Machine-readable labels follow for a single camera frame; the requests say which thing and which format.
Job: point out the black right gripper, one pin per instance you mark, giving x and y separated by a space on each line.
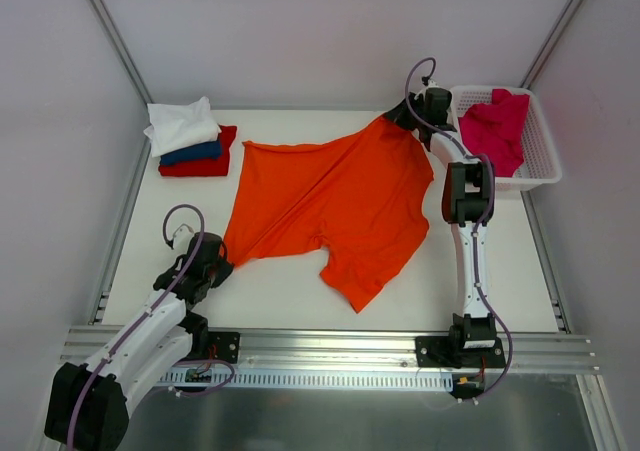
400 113

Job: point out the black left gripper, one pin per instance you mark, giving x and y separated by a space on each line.
220 267

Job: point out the orange t-shirt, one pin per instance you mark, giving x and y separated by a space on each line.
360 197

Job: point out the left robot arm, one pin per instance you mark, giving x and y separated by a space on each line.
91 403

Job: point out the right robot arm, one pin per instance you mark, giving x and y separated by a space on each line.
467 205

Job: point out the magenta crumpled t-shirt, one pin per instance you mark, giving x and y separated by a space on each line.
495 129

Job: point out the red folded t-shirt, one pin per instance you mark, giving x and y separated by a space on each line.
206 167

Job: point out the blue folded t-shirt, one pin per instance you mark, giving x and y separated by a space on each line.
205 150

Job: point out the white plastic basket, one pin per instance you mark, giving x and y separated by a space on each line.
541 163

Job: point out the white folded t-shirt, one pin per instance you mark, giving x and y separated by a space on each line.
174 127

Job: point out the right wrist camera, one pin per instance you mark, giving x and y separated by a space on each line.
429 82

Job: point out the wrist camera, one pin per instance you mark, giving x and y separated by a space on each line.
179 240
429 82

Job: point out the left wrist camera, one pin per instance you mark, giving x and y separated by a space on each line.
179 240

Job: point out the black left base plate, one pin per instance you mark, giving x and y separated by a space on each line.
222 345

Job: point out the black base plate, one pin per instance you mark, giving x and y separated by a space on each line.
438 351
222 345

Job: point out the aluminium mounting rail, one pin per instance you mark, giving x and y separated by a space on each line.
386 351

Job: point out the white slotted cable duct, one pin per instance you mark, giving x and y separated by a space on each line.
405 380

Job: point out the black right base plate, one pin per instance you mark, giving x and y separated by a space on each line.
438 351

